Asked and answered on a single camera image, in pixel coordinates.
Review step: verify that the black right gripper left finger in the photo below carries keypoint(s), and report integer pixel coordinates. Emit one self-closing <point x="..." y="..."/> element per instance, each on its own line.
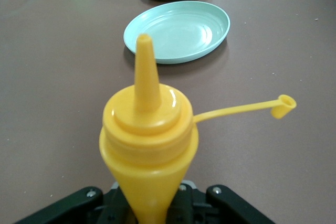
<point x="78" y="208"/>

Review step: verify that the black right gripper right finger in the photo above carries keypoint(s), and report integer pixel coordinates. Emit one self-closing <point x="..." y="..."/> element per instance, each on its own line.
<point x="223" y="205"/>

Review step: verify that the yellow mustard squeeze bottle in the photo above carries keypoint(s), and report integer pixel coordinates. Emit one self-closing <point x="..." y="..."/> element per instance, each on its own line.
<point x="147" y="150"/>

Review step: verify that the mint green plate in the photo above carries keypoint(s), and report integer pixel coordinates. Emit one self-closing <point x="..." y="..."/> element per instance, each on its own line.
<point x="189" y="32"/>

